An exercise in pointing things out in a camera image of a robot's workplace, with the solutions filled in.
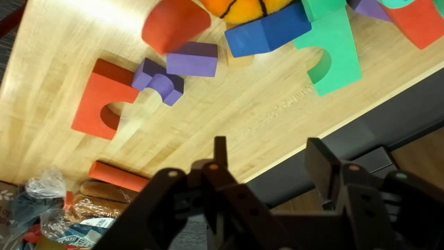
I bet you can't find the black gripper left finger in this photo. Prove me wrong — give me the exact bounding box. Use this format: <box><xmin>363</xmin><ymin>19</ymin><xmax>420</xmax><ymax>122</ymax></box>
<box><xmin>91</xmin><ymin>135</ymin><xmax>284</xmax><ymax>250</ymax></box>

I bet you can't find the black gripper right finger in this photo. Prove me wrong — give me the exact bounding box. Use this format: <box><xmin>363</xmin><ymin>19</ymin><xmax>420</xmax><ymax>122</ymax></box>
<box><xmin>303</xmin><ymin>136</ymin><xmax>444</xmax><ymax>250</ymax></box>

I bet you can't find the small purple arch block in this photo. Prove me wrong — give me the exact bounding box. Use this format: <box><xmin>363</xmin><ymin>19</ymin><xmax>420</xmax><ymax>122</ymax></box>
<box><xmin>130</xmin><ymin>57</ymin><xmax>185</xmax><ymax>108</ymax></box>

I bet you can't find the clear crumpled plastic bag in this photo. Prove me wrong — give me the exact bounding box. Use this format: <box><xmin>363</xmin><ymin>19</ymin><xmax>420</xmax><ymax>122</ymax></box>
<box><xmin>23</xmin><ymin>168</ymin><xmax>66</xmax><ymax>201</ymax></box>

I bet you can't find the red arch foam block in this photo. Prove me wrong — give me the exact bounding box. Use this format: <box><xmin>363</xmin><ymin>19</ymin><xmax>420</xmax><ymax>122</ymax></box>
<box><xmin>69</xmin><ymin>57</ymin><xmax>141</xmax><ymax>142</ymax></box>

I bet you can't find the purple rectangular foam block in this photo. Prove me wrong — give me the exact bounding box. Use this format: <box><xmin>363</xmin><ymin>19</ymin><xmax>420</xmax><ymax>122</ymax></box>
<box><xmin>165</xmin><ymin>40</ymin><xmax>219</xmax><ymax>79</ymax></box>

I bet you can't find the green arch foam block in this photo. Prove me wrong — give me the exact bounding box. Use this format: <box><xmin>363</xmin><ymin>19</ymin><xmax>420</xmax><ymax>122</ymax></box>
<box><xmin>291</xmin><ymin>0</ymin><xmax>364</xmax><ymax>99</ymax></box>

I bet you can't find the red half-round foam block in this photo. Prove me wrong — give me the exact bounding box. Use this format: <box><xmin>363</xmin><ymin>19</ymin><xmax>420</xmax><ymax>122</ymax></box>
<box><xmin>140</xmin><ymin>0</ymin><xmax>213</xmax><ymax>57</ymax></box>

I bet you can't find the large red foam block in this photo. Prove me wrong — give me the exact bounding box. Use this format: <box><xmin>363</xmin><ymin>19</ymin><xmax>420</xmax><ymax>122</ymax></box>
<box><xmin>381</xmin><ymin>0</ymin><xmax>444</xmax><ymax>51</ymax></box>

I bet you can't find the blue foam block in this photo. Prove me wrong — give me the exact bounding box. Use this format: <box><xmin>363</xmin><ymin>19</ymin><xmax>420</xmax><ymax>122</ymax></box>
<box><xmin>223</xmin><ymin>1</ymin><xmax>313</xmax><ymax>60</ymax></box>

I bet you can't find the red foam cylinder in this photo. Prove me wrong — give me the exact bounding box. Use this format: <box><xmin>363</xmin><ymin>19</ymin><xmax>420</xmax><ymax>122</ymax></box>
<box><xmin>87</xmin><ymin>158</ymin><xmax>151</xmax><ymax>194</ymax></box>

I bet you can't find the bagged bread loaf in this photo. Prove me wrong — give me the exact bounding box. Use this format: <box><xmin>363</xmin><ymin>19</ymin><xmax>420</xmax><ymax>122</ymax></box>
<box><xmin>62</xmin><ymin>178</ymin><xmax>141</xmax><ymax>225</ymax></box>

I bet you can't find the orange plush basketball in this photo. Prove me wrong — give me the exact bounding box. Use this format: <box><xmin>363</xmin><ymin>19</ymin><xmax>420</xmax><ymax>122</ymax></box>
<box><xmin>198</xmin><ymin>0</ymin><xmax>296</xmax><ymax>26</ymax></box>

